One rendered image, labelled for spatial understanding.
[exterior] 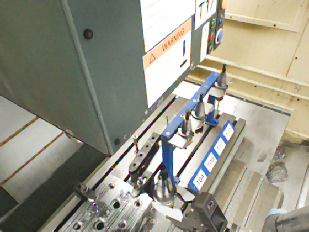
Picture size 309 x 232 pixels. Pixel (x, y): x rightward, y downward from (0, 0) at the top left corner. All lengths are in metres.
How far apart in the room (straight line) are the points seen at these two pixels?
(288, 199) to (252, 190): 0.20
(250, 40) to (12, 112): 1.19
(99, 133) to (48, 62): 0.12
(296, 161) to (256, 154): 0.26
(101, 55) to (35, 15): 0.08
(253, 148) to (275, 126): 0.19
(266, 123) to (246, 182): 0.40
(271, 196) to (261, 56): 0.74
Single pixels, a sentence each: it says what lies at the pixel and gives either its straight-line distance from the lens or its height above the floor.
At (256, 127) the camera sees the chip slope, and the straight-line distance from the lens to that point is 1.61.
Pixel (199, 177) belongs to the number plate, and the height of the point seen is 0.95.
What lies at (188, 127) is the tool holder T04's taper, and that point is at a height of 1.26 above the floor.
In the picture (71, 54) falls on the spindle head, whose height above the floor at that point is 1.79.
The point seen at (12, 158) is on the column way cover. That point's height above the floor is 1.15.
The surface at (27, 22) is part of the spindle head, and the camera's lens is 0.33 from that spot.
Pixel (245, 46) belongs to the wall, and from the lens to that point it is 1.49.
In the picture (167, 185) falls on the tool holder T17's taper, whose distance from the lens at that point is 0.62.
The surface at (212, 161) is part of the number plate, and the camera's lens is 1.22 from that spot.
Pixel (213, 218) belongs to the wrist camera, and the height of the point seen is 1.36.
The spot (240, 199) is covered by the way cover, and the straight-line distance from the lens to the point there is 1.37.
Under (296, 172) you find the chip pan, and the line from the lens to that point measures 1.64.
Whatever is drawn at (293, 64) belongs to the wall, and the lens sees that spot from 1.47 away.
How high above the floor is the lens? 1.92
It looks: 45 degrees down
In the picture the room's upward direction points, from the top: 5 degrees counter-clockwise
